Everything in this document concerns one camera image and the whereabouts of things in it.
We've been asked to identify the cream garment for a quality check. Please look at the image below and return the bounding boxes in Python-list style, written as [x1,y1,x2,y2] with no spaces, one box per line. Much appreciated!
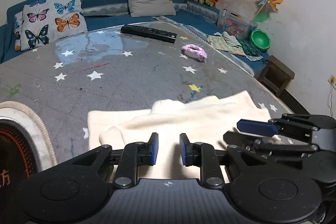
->
[88,91,270,179]

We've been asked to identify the pile of small clothes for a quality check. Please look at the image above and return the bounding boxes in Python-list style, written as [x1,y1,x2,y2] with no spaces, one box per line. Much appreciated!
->
[207,31,263,62]

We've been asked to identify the small wooden stool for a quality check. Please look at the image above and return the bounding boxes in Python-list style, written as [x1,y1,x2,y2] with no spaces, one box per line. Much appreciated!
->
[257,55,295,97]

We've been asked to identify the green plastic bowl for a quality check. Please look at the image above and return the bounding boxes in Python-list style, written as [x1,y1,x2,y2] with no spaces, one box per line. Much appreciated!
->
[250,30,271,52]

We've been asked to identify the pink fluffy scrunchie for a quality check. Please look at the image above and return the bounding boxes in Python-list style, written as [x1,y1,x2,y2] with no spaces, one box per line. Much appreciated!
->
[181,44,207,63]

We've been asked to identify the clear plastic storage box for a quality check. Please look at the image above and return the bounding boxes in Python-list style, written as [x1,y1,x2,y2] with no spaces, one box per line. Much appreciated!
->
[217,9,257,40]

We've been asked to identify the black remote control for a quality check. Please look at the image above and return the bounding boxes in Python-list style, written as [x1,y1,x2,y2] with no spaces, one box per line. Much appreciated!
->
[120,24,177,44]

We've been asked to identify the round induction cooker plate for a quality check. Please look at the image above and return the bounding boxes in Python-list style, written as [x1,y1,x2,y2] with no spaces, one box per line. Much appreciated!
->
[1,101,58,223]

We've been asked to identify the colourful pinwheel toy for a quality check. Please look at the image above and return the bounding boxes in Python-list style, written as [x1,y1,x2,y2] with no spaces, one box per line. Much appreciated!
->
[252,0,283,23]

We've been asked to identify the blue sofa bench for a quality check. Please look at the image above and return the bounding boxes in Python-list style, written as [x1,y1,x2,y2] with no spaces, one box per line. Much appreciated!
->
[0,0,271,77]

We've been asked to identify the butterfly print pillow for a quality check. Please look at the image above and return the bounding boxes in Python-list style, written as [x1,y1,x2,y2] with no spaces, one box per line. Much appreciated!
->
[14,0,88,51]

